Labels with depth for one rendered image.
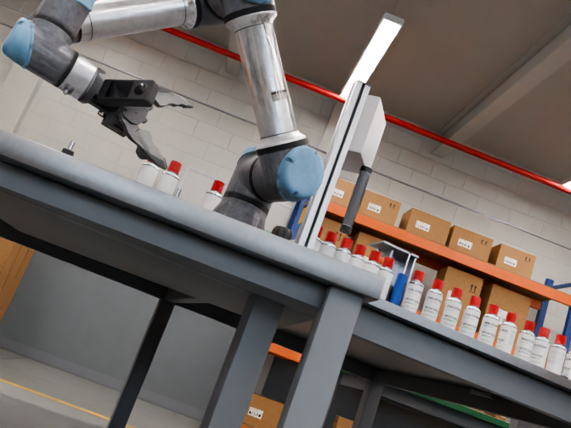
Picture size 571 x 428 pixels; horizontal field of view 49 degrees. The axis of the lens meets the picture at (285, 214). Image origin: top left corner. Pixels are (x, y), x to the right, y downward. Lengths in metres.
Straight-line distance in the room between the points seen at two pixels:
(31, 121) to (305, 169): 5.66
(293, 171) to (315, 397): 0.51
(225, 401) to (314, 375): 0.22
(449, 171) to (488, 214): 0.62
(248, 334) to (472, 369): 0.50
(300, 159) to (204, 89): 5.50
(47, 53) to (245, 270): 0.51
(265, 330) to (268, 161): 0.38
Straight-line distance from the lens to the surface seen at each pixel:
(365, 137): 1.83
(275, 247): 1.02
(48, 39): 1.19
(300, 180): 1.34
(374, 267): 1.95
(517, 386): 1.49
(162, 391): 6.27
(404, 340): 1.33
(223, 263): 1.06
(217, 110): 6.72
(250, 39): 1.37
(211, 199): 1.81
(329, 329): 1.04
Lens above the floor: 0.62
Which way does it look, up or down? 14 degrees up
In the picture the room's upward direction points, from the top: 21 degrees clockwise
